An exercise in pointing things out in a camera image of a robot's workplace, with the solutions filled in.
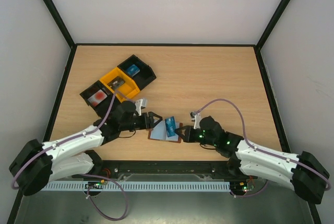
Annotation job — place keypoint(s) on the light blue slotted cable duct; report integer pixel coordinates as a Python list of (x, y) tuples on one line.
[(139, 186)]

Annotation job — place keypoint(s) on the black plastic bin far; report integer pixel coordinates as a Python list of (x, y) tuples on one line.
[(140, 72)]

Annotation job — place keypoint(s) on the black plastic bin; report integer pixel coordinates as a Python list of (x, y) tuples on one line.
[(140, 72), (101, 109)]

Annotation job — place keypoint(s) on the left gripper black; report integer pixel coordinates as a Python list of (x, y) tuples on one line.
[(151, 120)]

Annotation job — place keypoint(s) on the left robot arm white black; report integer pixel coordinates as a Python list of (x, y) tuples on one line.
[(38, 163)]

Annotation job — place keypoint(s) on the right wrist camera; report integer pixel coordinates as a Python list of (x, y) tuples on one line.
[(195, 118)]

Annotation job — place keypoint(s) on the yellow plastic bin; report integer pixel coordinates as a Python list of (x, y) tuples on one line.
[(128, 90)]

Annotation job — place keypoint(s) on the black plastic bin near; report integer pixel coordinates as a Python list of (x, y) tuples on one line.
[(101, 109)]

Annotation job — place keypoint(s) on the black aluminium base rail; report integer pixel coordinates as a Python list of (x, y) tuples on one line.
[(167, 167)]

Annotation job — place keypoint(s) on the blue vip card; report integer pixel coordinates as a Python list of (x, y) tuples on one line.
[(170, 126)]

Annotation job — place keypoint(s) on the black frame post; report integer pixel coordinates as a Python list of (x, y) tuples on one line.
[(59, 22), (272, 23)]

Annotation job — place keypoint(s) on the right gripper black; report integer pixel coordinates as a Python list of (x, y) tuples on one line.
[(191, 134)]

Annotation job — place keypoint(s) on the black frame post right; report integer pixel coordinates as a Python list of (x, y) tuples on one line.
[(272, 23)]

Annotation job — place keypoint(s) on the white red card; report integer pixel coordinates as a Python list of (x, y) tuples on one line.
[(97, 98)]

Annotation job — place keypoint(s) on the black frame post left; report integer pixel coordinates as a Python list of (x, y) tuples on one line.
[(59, 22)]

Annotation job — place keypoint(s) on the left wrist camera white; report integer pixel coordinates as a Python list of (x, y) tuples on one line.
[(140, 105)]

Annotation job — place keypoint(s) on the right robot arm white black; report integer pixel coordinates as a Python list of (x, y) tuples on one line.
[(302, 173)]

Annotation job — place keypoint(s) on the brown leather card holder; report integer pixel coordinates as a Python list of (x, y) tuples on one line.
[(160, 133)]

